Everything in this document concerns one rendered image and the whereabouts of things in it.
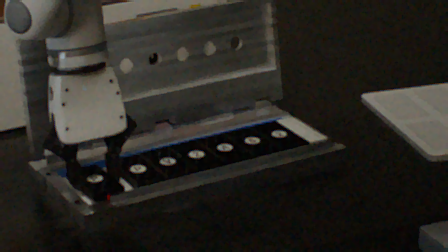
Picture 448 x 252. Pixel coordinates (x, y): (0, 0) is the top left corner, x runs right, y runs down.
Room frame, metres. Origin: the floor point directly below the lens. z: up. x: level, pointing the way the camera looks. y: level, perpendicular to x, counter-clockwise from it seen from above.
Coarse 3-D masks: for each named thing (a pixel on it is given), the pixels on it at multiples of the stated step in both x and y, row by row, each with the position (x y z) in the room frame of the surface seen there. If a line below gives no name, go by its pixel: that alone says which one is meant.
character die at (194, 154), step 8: (176, 144) 1.60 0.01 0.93; (184, 144) 1.61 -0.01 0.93; (192, 144) 1.60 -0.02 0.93; (200, 144) 1.60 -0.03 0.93; (176, 152) 1.57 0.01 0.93; (184, 152) 1.58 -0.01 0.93; (192, 152) 1.57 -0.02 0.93; (200, 152) 1.57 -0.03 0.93; (208, 152) 1.57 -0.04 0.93; (192, 160) 1.55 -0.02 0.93; (200, 160) 1.55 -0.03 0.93; (208, 160) 1.55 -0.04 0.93; (216, 160) 1.55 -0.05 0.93; (200, 168) 1.52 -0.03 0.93; (208, 168) 1.52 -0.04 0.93
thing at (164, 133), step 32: (160, 128) 1.66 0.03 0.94; (192, 128) 1.69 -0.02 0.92; (224, 128) 1.69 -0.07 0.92; (96, 160) 1.58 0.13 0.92; (288, 160) 1.56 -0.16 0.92; (320, 160) 1.58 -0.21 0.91; (64, 192) 1.47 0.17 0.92; (160, 192) 1.46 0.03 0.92; (192, 192) 1.48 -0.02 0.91; (224, 192) 1.50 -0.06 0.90; (96, 224) 1.41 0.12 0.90
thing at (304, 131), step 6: (282, 120) 1.69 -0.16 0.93; (288, 120) 1.69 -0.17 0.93; (294, 120) 1.69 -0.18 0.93; (288, 126) 1.66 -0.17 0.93; (294, 126) 1.67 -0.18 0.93; (300, 126) 1.67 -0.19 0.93; (306, 126) 1.66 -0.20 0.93; (300, 132) 1.64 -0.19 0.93; (306, 132) 1.64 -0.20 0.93; (312, 132) 1.64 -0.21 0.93; (318, 132) 1.64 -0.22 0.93; (306, 138) 1.62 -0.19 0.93; (312, 138) 1.62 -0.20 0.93; (318, 138) 1.61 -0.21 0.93; (324, 138) 1.61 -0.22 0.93
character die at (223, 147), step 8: (216, 136) 1.63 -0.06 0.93; (224, 136) 1.63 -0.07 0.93; (208, 144) 1.60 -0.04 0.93; (216, 144) 1.61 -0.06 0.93; (224, 144) 1.60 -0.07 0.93; (232, 144) 1.61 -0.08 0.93; (216, 152) 1.58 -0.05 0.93; (224, 152) 1.57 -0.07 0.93; (232, 152) 1.58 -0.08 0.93; (240, 152) 1.57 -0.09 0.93; (248, 152) 1.57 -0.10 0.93; (224, 160) 1.54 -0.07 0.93; (232, 160) 1.54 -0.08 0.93; (240, 160) 1.54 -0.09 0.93
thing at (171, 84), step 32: (256, 0) 1.77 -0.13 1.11; (128, 32) 1.67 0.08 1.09; (160, 32) 1.69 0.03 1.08; (192, 32) 1.72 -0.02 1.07; (224, 32) 1.74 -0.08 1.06; (256, 32) 1.77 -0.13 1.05; (32, 64) 1.58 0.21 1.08; (160, 64) 1.68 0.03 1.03; (192, 64) 1.71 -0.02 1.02; (224, 64) 1.73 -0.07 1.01; (256, 64) 1.76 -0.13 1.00; (32, 96) 1.57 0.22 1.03; (128, 96) 1.65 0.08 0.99; (160, 96) 1.66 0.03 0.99; (192, 96) 1.69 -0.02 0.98; (224, 96) 1.71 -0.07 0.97; (256, 96) 1.74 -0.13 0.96; (32, 128) 1.56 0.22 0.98
